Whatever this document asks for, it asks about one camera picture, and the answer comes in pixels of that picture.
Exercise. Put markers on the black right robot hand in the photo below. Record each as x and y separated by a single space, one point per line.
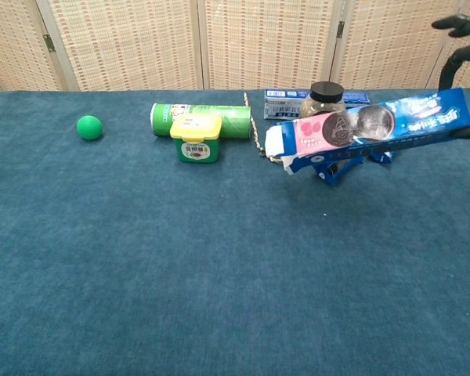
468 26

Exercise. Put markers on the blue cookie box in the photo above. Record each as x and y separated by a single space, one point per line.
395 125

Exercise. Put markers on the blue cookie packet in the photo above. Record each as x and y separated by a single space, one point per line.
382 157
331 172

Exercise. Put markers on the blue white toothpaste box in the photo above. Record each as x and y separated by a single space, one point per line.
278 107

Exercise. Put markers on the dark metal screen hinge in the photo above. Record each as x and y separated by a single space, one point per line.
340 29
49 43

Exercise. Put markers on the glass jar black lid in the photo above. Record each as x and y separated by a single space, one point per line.
323 98

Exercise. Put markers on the green cylindrical chip can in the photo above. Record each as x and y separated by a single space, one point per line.
235 121

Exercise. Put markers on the green tub yellow lid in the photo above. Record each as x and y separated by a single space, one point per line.
196 147

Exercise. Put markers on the teal tablecloth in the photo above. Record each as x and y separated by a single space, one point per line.
180 274

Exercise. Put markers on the green foam ball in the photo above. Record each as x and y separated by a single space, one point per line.
89 127

